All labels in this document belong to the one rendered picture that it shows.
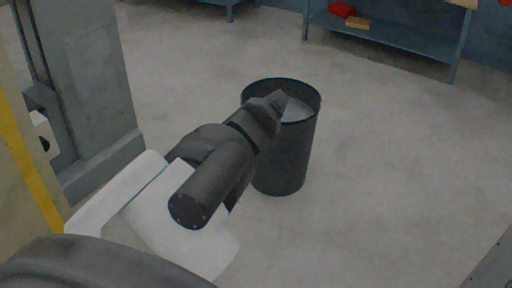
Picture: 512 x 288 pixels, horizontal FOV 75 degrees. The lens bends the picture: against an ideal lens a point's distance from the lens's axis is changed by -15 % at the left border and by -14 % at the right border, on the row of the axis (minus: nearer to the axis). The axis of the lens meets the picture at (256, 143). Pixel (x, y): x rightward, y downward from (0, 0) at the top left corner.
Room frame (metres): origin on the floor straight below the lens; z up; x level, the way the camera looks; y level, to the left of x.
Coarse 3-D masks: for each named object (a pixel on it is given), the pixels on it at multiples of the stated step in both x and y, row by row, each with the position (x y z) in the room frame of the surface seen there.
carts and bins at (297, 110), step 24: (240, 96) 1.89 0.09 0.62; (264, 96) 2.07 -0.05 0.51; (288, 96) 2.07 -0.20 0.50; (312, 96) 1.97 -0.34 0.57; (288, 120) 1.81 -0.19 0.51; (312, 120) 1.71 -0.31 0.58; (288, 144) 1.65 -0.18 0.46; (312, 144) 1.79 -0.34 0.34; (264, 168) 1.68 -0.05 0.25; (288, 168) 1.66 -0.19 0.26; (264, 192) 1.70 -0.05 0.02; (288, 192) 1.68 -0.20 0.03
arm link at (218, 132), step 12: (240, 108) 0.39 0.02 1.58; (252, 108) 0.38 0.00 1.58; (264, 108) 0.38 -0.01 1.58; (276, 108) 0.39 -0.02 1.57; (228, 120) 0.38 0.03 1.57; (240, 120) 0.35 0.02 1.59; (252, 120) 0.37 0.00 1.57; (264, 120) 0.37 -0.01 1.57; (276, 120) 0.37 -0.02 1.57; (192, 132) 0.32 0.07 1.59; (204, 132) 0.31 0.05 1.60; (216, 132) 0.31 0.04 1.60; (228, 132) 0.32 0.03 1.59; (240, 132) 0.34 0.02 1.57; (252, 132) 0.34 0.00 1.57; (264, 132) 0.36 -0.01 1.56; (276, 132) 0.37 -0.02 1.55; (252, 144) 0.34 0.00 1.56; (264, 144) 0.34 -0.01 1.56; (252, 156) 0.31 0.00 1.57; (252, 168) 0.30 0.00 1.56
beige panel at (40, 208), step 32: (0, 32) 0.93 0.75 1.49; (0, 64) 0.90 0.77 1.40; (0, 96) 0.86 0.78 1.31; (0, 128) 0.83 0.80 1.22; (32, 128) 0.92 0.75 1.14; (0, 160) 0.79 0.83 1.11; (32, 160) 0.88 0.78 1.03; (0, 192) 0.74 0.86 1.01; (32, 192) 0.83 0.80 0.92; (0, 224) 0.69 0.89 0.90; (32, 224) 0.78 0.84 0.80; (64, 224) 0.88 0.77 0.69; (0, 256) 0.63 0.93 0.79
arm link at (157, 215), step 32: (192, 160) 0.27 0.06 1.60; (224, 160) 0.24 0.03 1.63; (160, 192) 0.21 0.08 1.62; (192, 192) 0.19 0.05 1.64; (224, 192) 0.21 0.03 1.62; (128, 224) 0.20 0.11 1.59; (160, 224) 0.19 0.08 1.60; (192, 224) 0.18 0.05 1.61; (224, 224) 0.22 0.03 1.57; (160, 256) 0.18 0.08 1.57; (192, 256) 0.18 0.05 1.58; (224, 256) 0.18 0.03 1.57
